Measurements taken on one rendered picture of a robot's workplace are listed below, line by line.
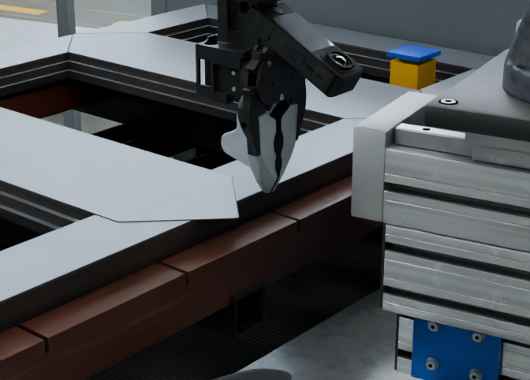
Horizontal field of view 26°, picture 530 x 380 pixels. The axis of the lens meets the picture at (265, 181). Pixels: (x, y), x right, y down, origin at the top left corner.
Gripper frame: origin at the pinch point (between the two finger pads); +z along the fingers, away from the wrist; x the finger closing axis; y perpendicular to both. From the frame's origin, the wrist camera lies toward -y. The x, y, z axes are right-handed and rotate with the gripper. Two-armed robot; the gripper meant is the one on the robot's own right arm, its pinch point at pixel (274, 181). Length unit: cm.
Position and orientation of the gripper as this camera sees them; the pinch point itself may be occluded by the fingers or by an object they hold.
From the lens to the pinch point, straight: 115.5
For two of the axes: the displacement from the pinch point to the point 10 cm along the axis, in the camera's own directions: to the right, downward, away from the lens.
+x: -6.3, 2.8, -7.3
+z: 0.0, 9.4, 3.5
